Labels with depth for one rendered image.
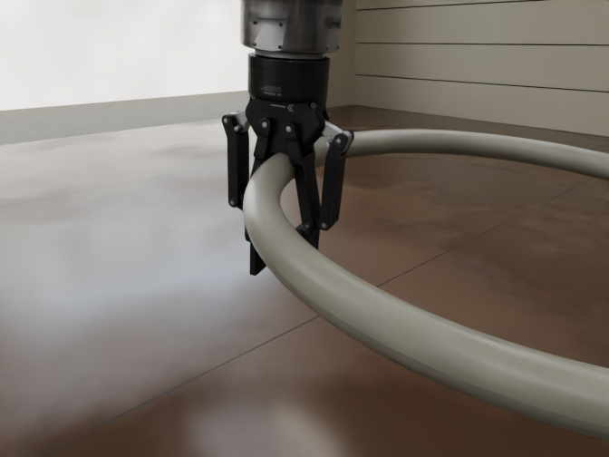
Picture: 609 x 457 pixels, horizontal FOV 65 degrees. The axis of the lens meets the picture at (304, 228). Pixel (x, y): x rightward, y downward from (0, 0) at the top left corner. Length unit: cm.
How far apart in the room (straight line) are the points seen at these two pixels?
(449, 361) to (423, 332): 2
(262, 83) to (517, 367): 31
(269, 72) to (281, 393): 132
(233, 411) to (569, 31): 605
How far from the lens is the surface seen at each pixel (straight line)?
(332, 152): 45
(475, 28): 735
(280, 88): 43
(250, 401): 162
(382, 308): 25
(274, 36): 43
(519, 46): 706
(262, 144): 47
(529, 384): 24
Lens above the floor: 106
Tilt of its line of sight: 21 degrees down
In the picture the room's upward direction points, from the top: straight up
